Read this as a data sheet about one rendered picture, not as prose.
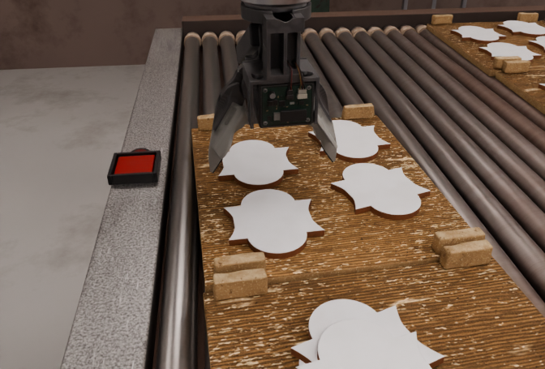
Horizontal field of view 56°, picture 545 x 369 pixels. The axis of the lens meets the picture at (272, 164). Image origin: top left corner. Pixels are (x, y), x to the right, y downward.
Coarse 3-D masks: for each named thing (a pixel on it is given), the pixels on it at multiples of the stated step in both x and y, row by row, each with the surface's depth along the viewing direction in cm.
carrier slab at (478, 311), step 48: (288, 288) 58; (336, 288) 58; (384, 288) 58; (432, 288) 58; (480, 288) 58; (240, 336) 52; (288, 336) 52; (432, 336) 52; (480, 336) 52; (528, 336) 52
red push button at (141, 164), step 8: (120, 160) 84; (128, 160) 84; (136, 160) 84; (144, 160) 84; (152, 160) 84; (120, 168) 82; (128, 168) 82; (136, 168) 82; (144, 168) 82; (152, 168) 82
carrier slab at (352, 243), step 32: (256, 128) 93; (288, 128) 93; (384, 128) 93; (288, 160) 83; (320, 160) 83; (384, 160) 83; (224, 192) 75; (288, 192) 75; (320, 192) 75; (224, 224) 68; (320, 224) 68; (352, 224) 68; (384, 224) 68; (416, 224) 68; (448, 224) 68; (320, 256) 63; (352, 256) 63; (384, 256) 63; (416, 256) 63
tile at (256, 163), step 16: (240, 144) 85; (256, 144) 85; (224, 160) 81; (240, 160) 81; (256, 160) 81; (272, 160) 81; (224, 176) 77; (240, 176) 77; (256, 176) 77; (272, 176) 77
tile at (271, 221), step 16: (256, 192) 73; (272, 192) 73; (224, 208) 70; (240, 208) 70; (256, 208) 70; (272, 208) 70; (288, 208) 70; (304, 208) 70; (240, 224) 67; (256, 224) 67; (272, 224) 67; (288, 224) 67; (304, 224) 67; (240, 240) 64; (256, 240) 64; (272, 240) 64; (288, 240) 64; (304, 240) 64; (272, 256) 62; (288, 256) 62
